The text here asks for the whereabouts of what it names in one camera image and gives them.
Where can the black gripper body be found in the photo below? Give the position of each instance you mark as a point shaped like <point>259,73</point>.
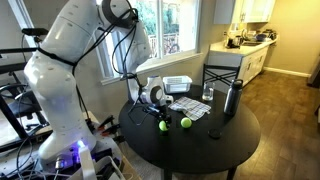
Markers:
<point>165,110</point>

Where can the yellow green tennis ball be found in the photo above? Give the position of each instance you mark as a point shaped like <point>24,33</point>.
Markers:
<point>162,126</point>
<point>186,122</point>

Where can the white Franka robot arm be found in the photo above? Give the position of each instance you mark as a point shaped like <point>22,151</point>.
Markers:
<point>66,83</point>

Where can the checkered dish cloth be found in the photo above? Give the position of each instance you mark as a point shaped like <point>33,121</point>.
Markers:
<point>190,107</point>

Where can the white plastic basket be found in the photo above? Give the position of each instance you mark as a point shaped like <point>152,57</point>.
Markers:
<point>177,84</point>

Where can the black round can lid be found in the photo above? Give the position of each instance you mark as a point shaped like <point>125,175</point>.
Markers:
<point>215,133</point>

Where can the clear glass mug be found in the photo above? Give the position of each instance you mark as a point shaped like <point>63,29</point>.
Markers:
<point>208,91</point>

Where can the black table leg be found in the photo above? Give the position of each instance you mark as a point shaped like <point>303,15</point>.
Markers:
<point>166,174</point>
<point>231,173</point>

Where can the black folding chair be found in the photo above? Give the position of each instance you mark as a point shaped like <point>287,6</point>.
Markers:
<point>220,76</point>

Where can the steel water bottle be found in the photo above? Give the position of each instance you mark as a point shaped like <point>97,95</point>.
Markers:
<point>232,98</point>

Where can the white framed window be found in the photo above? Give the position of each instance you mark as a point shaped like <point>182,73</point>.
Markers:
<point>176,26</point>

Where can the white kitchen counter cabinet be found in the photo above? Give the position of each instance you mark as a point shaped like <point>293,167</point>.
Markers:
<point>248,65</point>

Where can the black coffee maker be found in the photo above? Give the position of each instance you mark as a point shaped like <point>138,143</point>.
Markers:
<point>233,40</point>

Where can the white wall cabinets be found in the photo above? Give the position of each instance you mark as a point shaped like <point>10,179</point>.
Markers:
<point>253,10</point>

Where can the black metal frame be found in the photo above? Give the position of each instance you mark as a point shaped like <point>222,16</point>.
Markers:
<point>10,115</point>

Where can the black stereo camera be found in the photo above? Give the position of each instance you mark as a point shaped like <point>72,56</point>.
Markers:
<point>35,31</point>

